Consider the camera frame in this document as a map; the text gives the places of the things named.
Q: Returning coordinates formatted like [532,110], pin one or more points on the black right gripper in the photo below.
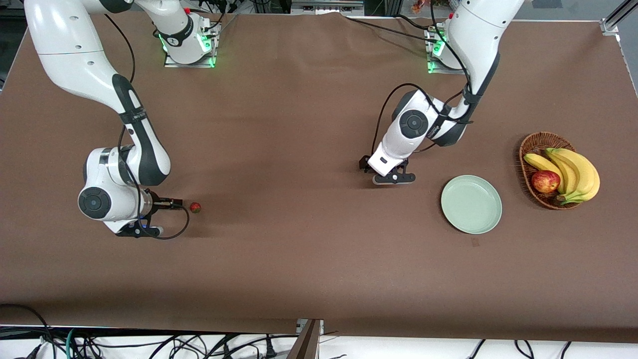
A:
[158,202]

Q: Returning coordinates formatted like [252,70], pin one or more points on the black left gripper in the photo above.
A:
[364,164]

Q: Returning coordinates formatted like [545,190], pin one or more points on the red green strawberry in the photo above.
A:
[195,207]

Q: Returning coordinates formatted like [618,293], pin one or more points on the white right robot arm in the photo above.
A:
[70,45]

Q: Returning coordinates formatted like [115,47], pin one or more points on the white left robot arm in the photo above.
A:
[478,30]

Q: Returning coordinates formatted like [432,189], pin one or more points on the pale green round plate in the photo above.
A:
[471,204]

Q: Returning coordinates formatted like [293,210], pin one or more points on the brown table cover sheet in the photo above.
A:
[319,249]

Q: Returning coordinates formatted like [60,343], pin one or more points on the orange toy pile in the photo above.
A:
[423,6]

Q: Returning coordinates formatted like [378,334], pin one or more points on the brown wicker basket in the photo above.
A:
[536,144]

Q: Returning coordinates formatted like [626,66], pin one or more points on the red apple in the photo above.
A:
[546,182]

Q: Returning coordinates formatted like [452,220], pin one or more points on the yellow banana bunch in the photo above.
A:
[580,172]

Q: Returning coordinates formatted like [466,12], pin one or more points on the grey metal frame piece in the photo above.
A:
[324,7]

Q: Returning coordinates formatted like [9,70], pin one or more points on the silver metal bracket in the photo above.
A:
[300,326]

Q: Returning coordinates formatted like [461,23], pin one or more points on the brown wooden post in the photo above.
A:
[305,344]

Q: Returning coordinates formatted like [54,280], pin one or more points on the aluminium frame profile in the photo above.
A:
[623,10]

